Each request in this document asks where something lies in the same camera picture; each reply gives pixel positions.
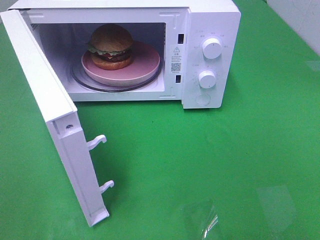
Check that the round door release button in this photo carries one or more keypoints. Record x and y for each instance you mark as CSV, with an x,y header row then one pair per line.
x,y
203,99

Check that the pink round plate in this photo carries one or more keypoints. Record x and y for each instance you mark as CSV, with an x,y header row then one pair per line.
x,y
144,65

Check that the burger with lettuce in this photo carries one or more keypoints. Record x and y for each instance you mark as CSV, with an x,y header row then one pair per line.
x,y
110,47

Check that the white microwave door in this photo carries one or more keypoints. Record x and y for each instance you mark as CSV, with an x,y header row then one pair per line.
x,y
60,115

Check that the lower white microwave knob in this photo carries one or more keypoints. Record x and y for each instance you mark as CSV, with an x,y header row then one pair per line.
x,y
207,79

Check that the white microwave knob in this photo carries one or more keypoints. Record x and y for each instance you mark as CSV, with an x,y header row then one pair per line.
x,y
207,79
212,48

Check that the warning label with QR code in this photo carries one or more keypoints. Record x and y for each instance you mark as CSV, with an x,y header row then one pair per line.
x,y
176,58

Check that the white microwave oven body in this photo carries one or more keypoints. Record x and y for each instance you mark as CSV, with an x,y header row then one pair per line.
x,y
63,28

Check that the upper white microwave knob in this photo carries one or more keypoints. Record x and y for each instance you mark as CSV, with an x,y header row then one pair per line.
x,y
212,48

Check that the glass microwave turntable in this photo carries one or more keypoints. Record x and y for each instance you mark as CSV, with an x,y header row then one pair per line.
x,y
155,84

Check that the clear tape strip front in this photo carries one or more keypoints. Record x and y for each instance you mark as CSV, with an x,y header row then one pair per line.
x,y
201,221

